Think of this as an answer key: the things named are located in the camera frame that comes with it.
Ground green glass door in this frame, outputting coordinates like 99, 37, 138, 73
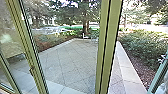
147, 49, 168, 94

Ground white garden chair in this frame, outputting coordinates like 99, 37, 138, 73
89, 35, 100, 44
81, 32, 92, 40

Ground tree trunk outdoors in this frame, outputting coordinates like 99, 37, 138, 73
81, 11, 90, 36

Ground white outdoor railing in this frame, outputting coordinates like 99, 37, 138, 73
30, 25, 69, 36

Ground dark green shrub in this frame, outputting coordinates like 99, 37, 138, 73
118, 29, 168, 69

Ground small frame latch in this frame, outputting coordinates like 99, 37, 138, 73
28, 66, 35, 77

